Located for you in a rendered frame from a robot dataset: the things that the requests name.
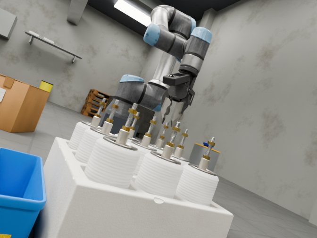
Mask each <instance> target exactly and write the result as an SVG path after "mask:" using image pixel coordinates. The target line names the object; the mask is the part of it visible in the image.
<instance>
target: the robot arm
mask: <svg viewBox="0 0 317 238"><path fill-rule="evenodd" d="M150 20H151V23H150V24H149V26H148V28H147V30H146V32H145V35H144V38H143V40H144V41H145V42H146V43H148V44H149V45H151V46H154V47H156V48H158V49H160V50H162V51H163V53H162V56H161V58H160V61H159V63H158V66H157V69H156V72H155V74H154V77H153V79H152V80H151V81H149V82H148V84H146V83H144V79H142V78H140V77H138V76H133V75H123V76H122V78H121V80H120V82H119V85H118V88H117V91H116V93H115V96H114V98H113V101H112V102H111V103H110V104H109V106H108V107H107V108H106V109H105V111H104V113H106V114H109V115H110V113H111V112H112V109H113V107H112V104H114V103H115V100H119V104H118V106H119V107H118V109H116V111H115V114H114V117H117V118H119V119H122V120H125V121H127V119H128V117H129V114H130V113H129V112H128V111H129V108H130V109H131V108H132V106H133V103H135V104H138V105H141V106H143V107H146V108H148V109H151V110H153V111H157V112H159V111H160V120H161V123H162V124H163V123H164V120H165V117H166V115H168V114H169V113H170V107H171V105H172V101H175V102H177V104H176V106H175V109H176V110H175V113H174V117H173V119H172V120H171V127H173V126H174V125H176V123H177V122H178V121H179V120H181V119H183V117H184V111H185V109H186V108H187V107H188V105H190V106H191V103H192V101H193V98H194V95H195V92H194V91H193V89H192V88H193V85H194V83H195V80H196V77H197V76H198V73H199V72H200V69H201V67H202V64H203V61H204V58H205V56H206V53H207V50H208V48H209V45H210V42H211V38H212V33H211V32H210V31H209V30H208V29H206V28H204V27H196V21H195V20H194V19H193V18H191V17H190V16H188V15H186V14H184V13H183V12H181V11H179V10H177V9H175V8H174V7H171V6H168V5H160V6H157V7H155V8H154V9H153V10H152V12H151V15H150ZM176 61H178V62H180V63H181V64H180V67H179V70H178V71H179V73H175V74H172V72H173V69H174V67H175V64H176ZM167 85H169V86H170V87H169V88H168V86H167ZM192 96H193V98H192ZM191 98H192V101H191ZM190 101H191V102H190Z"/></svg>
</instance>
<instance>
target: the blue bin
mask: <svg viewBox="0 0 317 238"><path fill-rule="evenodd" d="M46 201H47V199H46V190H45V180H44V171H43V161H42V158H41V157H39V156H36V155H32V154H28V153H23V152H19V151H15V150H11V149H7V148H2V147H0V238H28V236H29V234H30V232H31V230H32V228H33V225H34V223H35V221H36V218H37V216H38V214H39V212H40V210H42V209H43V208H44V206H45V204H46Z"/></svg>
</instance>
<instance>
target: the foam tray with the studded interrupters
mask: <svg viewBox="0 0 317 238"><path fill-rule="evenodd" d="M69 142H70V141H69V140H65V139H62V138H59V137H56V138H55V140H54V142H53V145H52V147H51V150H50V153H49V155H48V158H47V160H46V162H45V165H44V167H43V171H44V180H45V190H46V199H47V201H46V204H45V206H44V208H43V209H42V210H40V212H39V214H38V216H37V218H36V221H35V223H34V238H226V237H227V234H228V231H229V229H230V226H231V223H232V220H233V217H234V216H233V214H232V213H230V212H229V211H227V210H226V209H224V208H223V207H221V206H219V205H218V204H216V203H214V202H213V201H211V204H210V206H205V205H201V204H195V203H191V202H189V201H187V200H186V199H184V198H183V197H182V196H180V195H179V194H178V193H177V192H175V195H174V198H173V199H172V198H168V197H163V196H158V195H152V194H148V193H146V192H144V191H143V190H142V189H141V188H140V187H139V186H138V185H136V184H135V179H136V177H137V176H133V178H132V181H131V183H130V186H129V187H128V189H125V188H120V187H115V186H110V185H105V184H101V183H96V182H92V181H90V180H89V179H88V178H87V177H86V175H85V173H84V170H85V168H86V165H87V164H86V163H82V162H79V161H77V160H76V158H75V153H76V150H73V149H71V148H69V147H68V144H69Z"/></svg>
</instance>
